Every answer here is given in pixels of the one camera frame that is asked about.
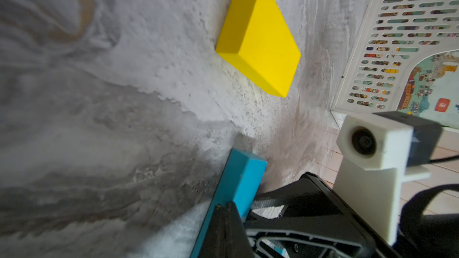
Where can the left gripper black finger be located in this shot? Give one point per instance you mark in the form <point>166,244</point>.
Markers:
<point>226,236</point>

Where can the white file organizer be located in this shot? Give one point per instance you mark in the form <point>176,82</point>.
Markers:
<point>394,37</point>

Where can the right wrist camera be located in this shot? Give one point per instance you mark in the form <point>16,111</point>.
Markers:
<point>381,151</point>

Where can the illustrated children's book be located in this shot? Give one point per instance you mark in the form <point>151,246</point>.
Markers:
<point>432,90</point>

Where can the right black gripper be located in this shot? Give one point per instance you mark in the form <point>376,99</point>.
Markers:
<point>356,219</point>

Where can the teal block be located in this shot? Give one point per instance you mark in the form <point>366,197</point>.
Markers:
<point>240,180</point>

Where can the short yellow block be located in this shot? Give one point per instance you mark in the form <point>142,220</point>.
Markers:
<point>256,40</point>

